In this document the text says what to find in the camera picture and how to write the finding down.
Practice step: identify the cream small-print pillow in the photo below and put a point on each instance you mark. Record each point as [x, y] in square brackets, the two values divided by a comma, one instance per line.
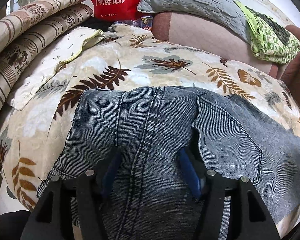
[47, 63]

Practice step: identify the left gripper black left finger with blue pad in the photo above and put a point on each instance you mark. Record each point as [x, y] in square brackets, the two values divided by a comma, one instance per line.
[52, 219]

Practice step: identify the grey quilted pillow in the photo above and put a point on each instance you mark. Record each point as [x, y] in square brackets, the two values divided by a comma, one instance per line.
[224, 12]

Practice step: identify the brown striped floral roll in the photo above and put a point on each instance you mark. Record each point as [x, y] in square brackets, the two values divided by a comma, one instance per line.
[17, 22]

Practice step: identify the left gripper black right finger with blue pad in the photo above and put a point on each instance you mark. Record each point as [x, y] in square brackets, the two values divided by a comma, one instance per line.
[249, 217]

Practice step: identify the green patterned folded cloth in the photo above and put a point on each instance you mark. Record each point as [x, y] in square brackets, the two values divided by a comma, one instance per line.
[269, 40]

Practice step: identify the pink brown quilted bedding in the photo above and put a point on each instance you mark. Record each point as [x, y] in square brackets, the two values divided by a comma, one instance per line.
[197, 32]

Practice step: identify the colourful snack packet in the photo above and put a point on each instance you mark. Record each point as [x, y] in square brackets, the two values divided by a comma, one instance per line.
[144, 22]

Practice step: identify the grey-blue denim pants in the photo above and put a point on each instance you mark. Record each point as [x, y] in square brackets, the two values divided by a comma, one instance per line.
[149, 198]

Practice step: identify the leaf-print beige blanket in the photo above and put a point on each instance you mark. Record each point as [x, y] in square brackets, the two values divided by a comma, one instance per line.
[126, 58]

